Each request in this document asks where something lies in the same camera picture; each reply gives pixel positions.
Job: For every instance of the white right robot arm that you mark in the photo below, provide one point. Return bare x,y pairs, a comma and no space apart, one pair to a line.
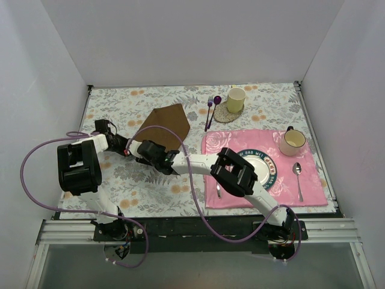
233,173

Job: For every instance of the brown cloth napkin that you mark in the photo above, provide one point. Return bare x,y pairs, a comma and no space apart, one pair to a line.
172,117

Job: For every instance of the silver metal fork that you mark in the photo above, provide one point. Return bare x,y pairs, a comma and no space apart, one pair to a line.
218,188

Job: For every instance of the silver metal spoon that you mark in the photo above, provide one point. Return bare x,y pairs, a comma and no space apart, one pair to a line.
297,171

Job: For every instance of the pale yellow cup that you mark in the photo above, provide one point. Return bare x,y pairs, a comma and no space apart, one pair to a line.
235,99

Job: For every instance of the purple plastic fork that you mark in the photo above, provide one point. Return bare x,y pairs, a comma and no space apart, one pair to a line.
210,104

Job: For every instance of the purple plastic spoon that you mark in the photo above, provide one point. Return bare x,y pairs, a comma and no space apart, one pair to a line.
217,100

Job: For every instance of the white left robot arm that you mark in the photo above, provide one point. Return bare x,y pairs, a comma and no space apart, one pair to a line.
79,172

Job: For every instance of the aluminium front rail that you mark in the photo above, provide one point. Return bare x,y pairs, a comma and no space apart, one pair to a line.
329,230

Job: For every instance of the speckled round coaster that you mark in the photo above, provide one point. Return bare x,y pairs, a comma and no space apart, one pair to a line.
222,115

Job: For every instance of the pink floral placemat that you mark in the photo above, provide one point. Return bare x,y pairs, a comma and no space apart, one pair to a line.
285,189

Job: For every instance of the white plate green rim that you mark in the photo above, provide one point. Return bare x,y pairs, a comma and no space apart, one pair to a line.
263,164

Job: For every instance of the floral tablecloth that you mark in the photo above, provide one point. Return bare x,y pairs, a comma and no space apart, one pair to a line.
141,191

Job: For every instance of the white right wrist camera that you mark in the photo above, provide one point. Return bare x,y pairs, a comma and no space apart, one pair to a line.
132,148

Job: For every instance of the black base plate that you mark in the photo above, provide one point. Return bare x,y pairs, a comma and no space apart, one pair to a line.
190,234

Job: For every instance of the cream mug dark rim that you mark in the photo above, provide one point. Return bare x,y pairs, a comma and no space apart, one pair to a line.
292,141

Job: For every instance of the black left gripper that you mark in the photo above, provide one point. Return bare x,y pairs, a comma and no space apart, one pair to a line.
119,143

